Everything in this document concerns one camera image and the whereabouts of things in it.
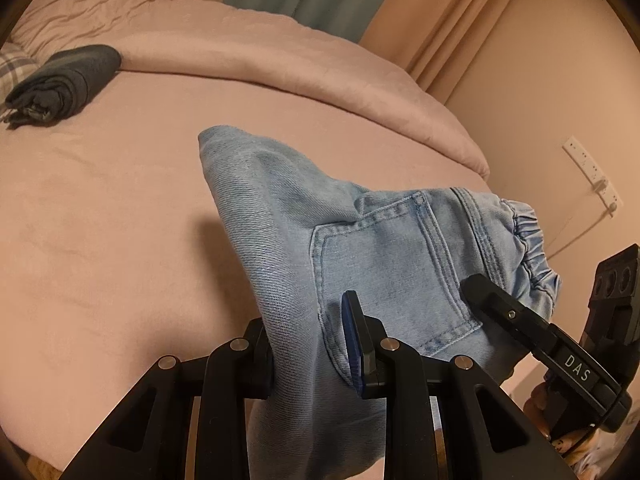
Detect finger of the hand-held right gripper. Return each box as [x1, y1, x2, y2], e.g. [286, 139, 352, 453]
[459, 274, 557, 362]

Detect pink duvet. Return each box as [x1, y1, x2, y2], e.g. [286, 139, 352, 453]
[10, 0, 491, 179]

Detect white cable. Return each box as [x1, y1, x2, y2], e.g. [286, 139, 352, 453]
[544, 180, 609, 257]

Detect plaid pillow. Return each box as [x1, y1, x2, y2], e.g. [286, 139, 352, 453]
[0, 42, 41, 117]

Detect peach curtain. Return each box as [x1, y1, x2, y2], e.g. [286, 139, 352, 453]
[95, 0, 532, 107]

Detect white power strip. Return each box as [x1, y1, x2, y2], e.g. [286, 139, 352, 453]
[562, 135, 625, 218]

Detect light blue denim pants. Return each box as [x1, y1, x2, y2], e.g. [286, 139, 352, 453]
[198, 125, 562, 480]

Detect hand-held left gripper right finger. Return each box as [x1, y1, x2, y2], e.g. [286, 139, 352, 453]
[341, 290, 576, 480]

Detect pink bed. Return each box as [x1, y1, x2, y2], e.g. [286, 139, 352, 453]
[0, 70, 506, 473]

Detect person's right hand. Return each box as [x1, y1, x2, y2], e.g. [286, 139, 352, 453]
[522, 384, 556, 443]

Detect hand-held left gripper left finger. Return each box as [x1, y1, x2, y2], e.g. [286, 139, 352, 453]
[59, 317, 276, 480]

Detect dark folded cloth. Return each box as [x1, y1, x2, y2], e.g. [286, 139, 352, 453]
[5, 44, 122, 128]

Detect yellow rug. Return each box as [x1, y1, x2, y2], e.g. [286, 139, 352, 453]
[24, 454, 67, 480]

